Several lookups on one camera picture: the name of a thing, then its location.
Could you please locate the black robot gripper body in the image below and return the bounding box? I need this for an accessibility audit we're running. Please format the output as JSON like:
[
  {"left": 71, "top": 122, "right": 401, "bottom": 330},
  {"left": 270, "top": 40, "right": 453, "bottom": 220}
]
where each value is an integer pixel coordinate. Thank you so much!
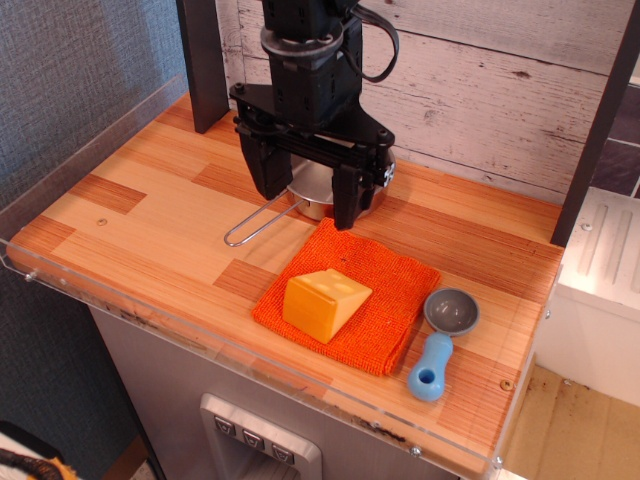
[{"left": 230, "top": 50, "right": 395, "bottom": 188}]

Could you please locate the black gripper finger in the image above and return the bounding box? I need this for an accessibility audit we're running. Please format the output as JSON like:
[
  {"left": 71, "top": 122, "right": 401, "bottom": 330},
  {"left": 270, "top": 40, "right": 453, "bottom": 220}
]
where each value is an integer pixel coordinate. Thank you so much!
[
  {"left": 332, "top": 164, "right": 373, "bottom": 231},
  {"left": 238, "top": 130, "right": 293, "bottom": 200}
]

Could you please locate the small steel pot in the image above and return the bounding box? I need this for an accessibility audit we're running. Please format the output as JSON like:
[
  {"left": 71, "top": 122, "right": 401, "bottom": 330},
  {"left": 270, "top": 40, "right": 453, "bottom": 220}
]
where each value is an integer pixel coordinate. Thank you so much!
[{"left": 223, "top": 149, "right": 397, "bottom": 249}]

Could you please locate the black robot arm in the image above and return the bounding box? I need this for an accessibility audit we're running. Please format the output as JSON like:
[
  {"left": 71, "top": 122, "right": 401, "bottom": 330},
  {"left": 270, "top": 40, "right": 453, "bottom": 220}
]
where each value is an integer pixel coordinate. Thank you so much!
[{"left": 230, "top": 1, "right": 400, "bottom": 230}]

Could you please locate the orange knitted cloth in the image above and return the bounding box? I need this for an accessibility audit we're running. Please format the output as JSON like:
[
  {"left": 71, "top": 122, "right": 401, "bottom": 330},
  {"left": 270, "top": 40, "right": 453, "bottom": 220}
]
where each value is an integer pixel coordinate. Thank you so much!
[{"left": 252, "top": 219, "right": 441, "bottom": 375}]

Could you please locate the yellow toy cheese wedge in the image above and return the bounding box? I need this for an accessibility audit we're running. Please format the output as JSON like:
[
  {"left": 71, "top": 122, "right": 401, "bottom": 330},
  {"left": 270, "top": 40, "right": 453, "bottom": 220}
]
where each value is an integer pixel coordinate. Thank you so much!
[{"left": 283, "top": 269, "right": 373, "bottom": 344}]

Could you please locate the blue grey toy scoop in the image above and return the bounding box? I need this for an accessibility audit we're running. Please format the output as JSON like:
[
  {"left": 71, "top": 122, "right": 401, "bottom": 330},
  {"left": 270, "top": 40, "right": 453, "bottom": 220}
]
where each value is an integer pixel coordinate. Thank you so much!
[{"left": 407, "top": 288, "right": 480, "bottom": 402}]

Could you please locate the clear acrylic table guard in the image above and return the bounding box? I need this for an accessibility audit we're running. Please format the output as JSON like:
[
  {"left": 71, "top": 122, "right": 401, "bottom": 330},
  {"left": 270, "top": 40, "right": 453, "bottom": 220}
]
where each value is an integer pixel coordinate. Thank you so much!
[{"left": 2, "top": 97, "right": 562, "bottom": 478}]

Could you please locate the grey toy fridge cabinet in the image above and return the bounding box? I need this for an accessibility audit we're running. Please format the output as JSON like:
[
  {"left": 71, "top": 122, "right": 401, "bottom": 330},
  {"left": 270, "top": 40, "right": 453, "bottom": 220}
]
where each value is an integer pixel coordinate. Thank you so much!
[{"left": 91, "top": 308, "right": 453, "bottom": 479}]

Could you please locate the white toy sink unit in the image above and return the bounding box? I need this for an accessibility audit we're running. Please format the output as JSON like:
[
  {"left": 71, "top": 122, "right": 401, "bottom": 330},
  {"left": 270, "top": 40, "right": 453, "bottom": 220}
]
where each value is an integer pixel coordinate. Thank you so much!
[{"left": 534, "top": 188, "right": 639, "bottom": 405}]

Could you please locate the orange black object bottom left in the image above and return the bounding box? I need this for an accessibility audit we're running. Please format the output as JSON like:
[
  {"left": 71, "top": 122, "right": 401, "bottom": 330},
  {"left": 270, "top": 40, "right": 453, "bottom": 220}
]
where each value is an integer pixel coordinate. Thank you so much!
[{"left": 1, "top": 449, "right": 78, "bottom": 480}]

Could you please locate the left dark frame post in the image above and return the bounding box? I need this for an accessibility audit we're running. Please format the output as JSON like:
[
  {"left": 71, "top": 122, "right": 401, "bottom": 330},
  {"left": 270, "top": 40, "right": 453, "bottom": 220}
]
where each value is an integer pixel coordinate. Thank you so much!
[{"left": 176, "top": 0, "right": 229, "bottom": 134}]

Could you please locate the dark frame post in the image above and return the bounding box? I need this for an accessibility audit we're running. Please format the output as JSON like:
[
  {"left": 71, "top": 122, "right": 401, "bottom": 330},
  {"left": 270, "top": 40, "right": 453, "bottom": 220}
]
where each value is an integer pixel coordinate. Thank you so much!
[
  {"left": 550, "top": 1, "right": 639, "bottom": 247},
  {"left": 176, "top": 0, "right": 229, "bottom": 134}
]

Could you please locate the right dark frame post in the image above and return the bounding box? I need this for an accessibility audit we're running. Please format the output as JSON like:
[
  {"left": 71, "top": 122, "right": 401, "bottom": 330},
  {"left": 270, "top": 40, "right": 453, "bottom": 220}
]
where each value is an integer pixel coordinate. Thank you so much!
[{"left": 550, "top": 1, "right": 639, "bottom": 247}]

